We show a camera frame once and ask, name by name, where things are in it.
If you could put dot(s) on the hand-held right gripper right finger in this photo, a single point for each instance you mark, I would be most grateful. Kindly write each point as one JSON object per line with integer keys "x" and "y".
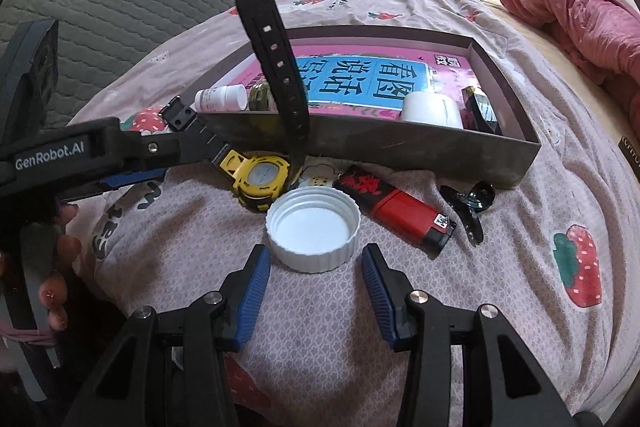
{"x": 380, "y": 297}

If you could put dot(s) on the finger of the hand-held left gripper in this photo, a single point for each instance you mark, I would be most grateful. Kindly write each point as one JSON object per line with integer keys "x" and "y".
{"x": 130, "y": 179}
{"x": 150, "y": 149}

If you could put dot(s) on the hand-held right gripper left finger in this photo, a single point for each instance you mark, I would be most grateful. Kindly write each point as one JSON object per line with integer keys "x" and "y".
{"x": 252, "y": 292}

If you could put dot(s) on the white pill bottle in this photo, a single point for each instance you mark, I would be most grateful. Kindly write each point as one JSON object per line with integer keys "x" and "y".
{"x": 220, "y": 99}

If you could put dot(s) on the white ribbed jar lid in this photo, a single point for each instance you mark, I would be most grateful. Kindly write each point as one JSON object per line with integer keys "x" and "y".
{"x": 310, "y": 227}

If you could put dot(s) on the small glass jar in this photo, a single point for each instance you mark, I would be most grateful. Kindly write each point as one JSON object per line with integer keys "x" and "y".
{"x": 260, "y": 97}

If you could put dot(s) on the shallow grey cardboard box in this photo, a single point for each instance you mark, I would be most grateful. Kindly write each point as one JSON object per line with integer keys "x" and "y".
{"x": 400, "y": 152}

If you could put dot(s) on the white plastic jar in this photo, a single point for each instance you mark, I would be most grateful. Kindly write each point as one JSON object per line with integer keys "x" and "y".
{"x": 430, "y": 109}

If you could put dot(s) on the person's left forearm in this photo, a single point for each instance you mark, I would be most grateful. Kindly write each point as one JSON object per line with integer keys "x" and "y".
{"x": 15, "y": 352}

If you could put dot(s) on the person's left hand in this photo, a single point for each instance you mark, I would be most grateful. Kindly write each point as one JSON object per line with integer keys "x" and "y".
{"x": 60, "y": 297}

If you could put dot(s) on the red and black lighter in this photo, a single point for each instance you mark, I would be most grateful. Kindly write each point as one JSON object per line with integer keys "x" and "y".
{"x": 400, "y": 212}

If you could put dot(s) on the strawberry print bed sheet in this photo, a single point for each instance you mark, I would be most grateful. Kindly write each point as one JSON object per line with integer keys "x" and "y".
{"x": 500, "y": 307}

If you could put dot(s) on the black hair clip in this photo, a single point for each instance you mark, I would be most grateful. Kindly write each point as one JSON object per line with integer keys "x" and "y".
{"x": 462, "y": 207}

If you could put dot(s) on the pink book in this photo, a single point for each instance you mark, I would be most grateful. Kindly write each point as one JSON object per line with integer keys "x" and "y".
{"x": 350, "y": 82}

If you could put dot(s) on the black lighter with gold top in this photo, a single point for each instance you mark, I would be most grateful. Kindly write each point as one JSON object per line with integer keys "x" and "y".
{"x": 482, "y": 112}

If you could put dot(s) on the black fabric label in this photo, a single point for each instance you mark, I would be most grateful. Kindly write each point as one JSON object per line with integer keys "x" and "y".
{"x": 632, "y": 157}

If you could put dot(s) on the pink quilt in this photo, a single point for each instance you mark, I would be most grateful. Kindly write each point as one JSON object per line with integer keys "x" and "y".
{"x": 575, "y": 17}

